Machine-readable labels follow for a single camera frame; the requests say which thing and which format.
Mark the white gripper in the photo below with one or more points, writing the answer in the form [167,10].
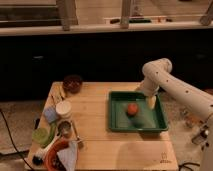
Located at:
[149,89]

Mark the red apple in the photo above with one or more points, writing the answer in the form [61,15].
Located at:
[132,109]

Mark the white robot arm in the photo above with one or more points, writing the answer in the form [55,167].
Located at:
[157,75]

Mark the green plastic tray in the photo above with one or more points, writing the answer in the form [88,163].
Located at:
[146,120]

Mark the spice bottle with black cap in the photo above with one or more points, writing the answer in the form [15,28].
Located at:
[200,137]

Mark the dark red bowl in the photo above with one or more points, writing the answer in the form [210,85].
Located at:
[72,83]

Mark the wooden spoon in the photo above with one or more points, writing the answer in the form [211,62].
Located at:
[78,138]

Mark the wooden table leg middle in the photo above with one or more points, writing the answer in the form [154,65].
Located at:
[125,14]

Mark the wooden table leg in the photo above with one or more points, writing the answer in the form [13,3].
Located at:
[67,13]
[125,14]

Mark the small metal cup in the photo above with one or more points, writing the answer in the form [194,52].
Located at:
[64,129]

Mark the grey cloth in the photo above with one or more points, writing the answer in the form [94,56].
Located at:
[68,156]

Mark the blue sponge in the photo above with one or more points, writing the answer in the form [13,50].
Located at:
[50,114]

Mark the green round lid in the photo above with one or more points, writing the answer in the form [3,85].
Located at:
[40,135]

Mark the orange bowl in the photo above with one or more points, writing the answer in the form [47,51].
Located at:
[52,161]

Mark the wooden table leg left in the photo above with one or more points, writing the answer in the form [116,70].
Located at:
[67,13]

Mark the white handled brush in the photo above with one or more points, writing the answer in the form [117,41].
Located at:
[39,156]

